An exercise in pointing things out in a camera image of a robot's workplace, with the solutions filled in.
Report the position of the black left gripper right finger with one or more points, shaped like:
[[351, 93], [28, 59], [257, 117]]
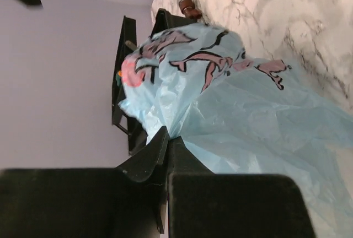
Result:
[[204, 204]]

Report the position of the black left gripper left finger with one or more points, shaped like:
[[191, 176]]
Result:
[[125, 201]]

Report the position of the light blue printed plastic bag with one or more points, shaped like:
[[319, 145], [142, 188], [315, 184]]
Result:
[[243, 115]]

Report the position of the green orange screwdriver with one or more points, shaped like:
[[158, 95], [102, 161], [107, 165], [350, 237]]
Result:
[[118, 78]]

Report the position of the black open toolbox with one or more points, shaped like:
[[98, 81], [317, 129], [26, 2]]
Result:
[[140, 74]]

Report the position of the brown small figurine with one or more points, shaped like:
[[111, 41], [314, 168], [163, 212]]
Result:
[[189, 10]]

